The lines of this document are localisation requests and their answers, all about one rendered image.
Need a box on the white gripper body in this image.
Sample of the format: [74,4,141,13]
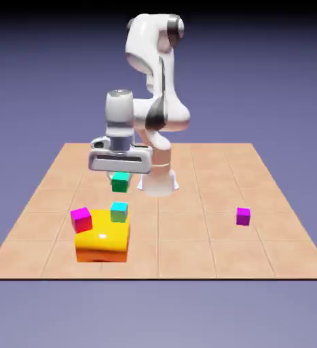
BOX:
[88,145,154,175]

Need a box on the small green cube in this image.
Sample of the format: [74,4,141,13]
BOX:
[111,171,130,194]

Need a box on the small cyan cube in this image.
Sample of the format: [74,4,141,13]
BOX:
[109,201,129,224]

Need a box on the small magenta cube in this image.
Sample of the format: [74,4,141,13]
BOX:
[70,207,94,234]

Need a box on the small purple cube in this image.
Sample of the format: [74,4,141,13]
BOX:
[236,207,251,226]

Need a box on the large yellow box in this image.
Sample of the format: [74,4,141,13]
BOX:
[74,208,130,264]

